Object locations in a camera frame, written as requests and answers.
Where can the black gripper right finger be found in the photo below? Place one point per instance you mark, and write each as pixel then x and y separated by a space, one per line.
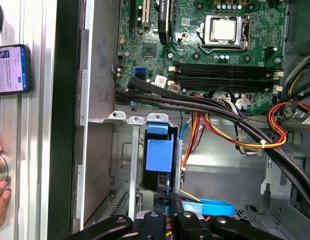
pixel 192 226

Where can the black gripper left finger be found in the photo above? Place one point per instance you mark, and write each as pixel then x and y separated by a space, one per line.
pixel 152 225

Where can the hard disk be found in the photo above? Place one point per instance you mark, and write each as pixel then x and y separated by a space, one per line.
pixel 158 155

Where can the small round knob tool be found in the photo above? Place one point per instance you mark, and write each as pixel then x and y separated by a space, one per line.
pixel 3 167

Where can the metal disk bay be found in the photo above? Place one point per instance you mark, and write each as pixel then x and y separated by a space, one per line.
pixel 133 155

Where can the person's hand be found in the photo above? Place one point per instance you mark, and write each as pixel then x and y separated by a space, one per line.
pixel 2 200

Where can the black RAM slot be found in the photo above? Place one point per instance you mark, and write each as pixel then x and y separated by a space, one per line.
pixel 225 83
pixel 225 69

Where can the blue SATA port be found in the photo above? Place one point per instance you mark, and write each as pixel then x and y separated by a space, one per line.
pixel 140 73

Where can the black open PC case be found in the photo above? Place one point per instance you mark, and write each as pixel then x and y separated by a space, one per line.
pixel 65 100

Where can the green motherboard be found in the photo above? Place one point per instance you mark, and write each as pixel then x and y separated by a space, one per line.
pixel 190 37

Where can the CPU socket with metal cover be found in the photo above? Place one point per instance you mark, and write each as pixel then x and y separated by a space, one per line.
pixel 207 37

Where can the silver CPU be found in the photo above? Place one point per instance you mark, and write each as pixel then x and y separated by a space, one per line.
pixel 223 30

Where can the black graphics card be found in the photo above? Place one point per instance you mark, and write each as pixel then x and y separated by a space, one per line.
pixel 163 22

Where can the black smartphone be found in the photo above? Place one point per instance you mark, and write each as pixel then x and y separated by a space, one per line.
pixel 10 70

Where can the white expansion slot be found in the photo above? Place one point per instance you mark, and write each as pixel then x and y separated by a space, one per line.
pixel 145 13

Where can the grey power supply unit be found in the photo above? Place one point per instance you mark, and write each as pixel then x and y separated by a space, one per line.
pixel 302 25

